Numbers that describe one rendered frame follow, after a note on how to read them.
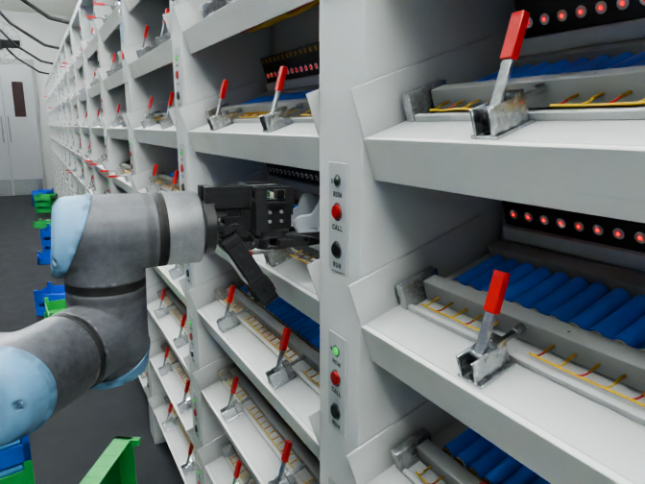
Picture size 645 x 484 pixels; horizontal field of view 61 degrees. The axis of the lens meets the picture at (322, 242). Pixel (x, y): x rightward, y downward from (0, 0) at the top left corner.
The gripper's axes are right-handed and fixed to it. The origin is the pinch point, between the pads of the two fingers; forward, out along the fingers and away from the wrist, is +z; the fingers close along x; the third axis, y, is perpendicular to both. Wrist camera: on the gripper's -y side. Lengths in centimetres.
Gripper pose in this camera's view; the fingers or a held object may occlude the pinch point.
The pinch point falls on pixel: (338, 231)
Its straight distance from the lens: 77.8
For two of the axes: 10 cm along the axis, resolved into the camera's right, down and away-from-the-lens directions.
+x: -4.6, -1.9, 8.7
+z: 8.9, -0.8, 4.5
